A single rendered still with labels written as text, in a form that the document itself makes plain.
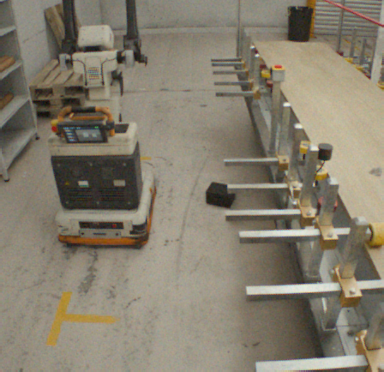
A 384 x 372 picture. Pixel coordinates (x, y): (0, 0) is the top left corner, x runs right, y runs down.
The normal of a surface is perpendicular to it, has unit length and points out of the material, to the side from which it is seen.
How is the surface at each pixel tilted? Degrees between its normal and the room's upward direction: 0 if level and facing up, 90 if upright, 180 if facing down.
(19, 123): 90
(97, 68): 82
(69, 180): 90
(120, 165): 90
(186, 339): 0
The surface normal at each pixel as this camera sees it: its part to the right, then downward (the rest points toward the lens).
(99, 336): -0.03, -0.85
